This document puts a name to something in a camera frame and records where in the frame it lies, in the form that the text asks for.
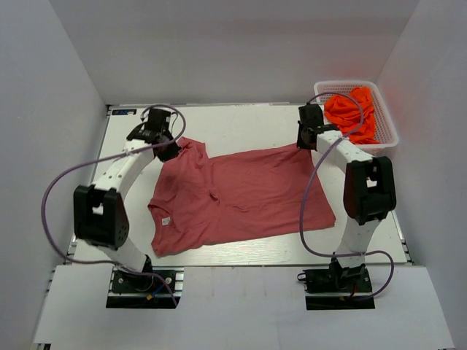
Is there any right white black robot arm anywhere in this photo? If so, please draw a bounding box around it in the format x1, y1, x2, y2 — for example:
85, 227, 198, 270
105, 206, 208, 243
297, 122, 396, 291

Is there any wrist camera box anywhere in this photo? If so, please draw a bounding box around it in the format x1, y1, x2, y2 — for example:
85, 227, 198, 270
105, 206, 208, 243
298, 104, 324, 128
126, 109, 173, 144

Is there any small blue label sticker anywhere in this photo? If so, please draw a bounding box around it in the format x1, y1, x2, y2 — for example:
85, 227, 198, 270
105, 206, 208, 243
111, 109, 137, 115

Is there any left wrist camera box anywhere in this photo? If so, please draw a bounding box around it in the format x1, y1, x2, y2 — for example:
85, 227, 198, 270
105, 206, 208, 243
126, 109, 173, 144

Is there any orange crumpled t-shirt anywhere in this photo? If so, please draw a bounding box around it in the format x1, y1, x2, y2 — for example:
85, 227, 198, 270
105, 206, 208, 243
324, 87, 379, 144

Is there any white perforated plastic basket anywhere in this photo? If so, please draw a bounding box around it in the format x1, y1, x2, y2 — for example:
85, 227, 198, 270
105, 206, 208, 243
314, 80, 399, 155

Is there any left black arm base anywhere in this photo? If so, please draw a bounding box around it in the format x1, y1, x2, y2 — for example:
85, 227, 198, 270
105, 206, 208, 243
106, 268, 184, 310

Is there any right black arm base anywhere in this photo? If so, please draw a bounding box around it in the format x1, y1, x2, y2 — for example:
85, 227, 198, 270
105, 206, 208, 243
297, 258, 375, 311

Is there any pink red t-shirt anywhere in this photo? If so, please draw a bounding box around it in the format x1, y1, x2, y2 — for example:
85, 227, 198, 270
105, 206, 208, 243
148, 138, 336, 257

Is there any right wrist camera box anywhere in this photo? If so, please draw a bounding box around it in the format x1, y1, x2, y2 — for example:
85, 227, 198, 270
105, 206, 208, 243
298, 104, 324, 128

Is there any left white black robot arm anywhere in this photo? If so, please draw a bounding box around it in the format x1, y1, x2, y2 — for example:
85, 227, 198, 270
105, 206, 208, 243
73, 136, 180, 291

